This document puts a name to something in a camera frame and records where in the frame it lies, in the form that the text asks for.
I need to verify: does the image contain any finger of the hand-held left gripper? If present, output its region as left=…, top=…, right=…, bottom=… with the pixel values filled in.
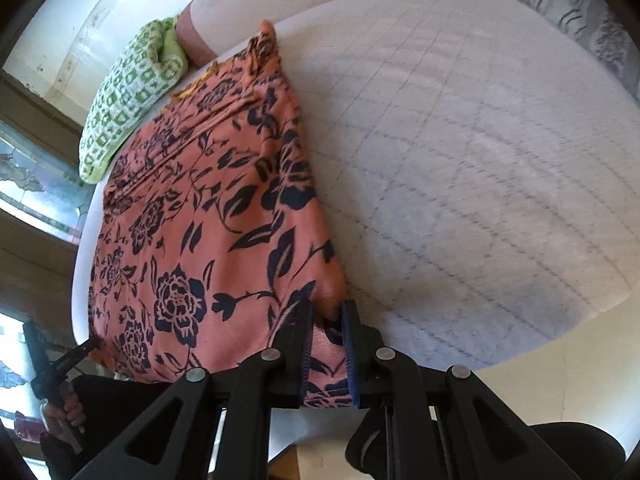
left=51, top=337, right=103, bottom=373

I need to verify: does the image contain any stained glass side window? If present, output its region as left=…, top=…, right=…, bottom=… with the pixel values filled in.
left=0, top=312, right=51, bottom=461

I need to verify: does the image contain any arched stained glass window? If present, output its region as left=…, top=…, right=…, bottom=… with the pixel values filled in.
left=0, top=120, right=95, bottom=246

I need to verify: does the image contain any pink bolster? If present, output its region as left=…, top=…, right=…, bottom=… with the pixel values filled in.
left=177, top=0, right=453, bottom=68

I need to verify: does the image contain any orange floral shirt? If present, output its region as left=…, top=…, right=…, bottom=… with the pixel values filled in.
left=87, top=20, right=371, bottom=408

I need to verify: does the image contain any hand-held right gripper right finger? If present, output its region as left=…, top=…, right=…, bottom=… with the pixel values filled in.
left=341, top=300, right=596, bottom=480

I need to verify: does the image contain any dark rounded object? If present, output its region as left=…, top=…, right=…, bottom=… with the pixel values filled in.
left=527, top=422, right=627, bottom=480

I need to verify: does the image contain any person's left hand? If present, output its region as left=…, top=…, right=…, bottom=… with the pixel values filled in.
left=40, top=382, right=86, bottom=436

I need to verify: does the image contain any green checked pillow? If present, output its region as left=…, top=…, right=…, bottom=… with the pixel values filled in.
left=79, top=16, right=189, bottom=184

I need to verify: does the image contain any dark wooden door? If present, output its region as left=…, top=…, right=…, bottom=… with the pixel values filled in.
left=0, top=207, right=83, bottom=328

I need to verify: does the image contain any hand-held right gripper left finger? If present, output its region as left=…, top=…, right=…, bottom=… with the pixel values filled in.
left=70, top=300, right=316, bottom=480

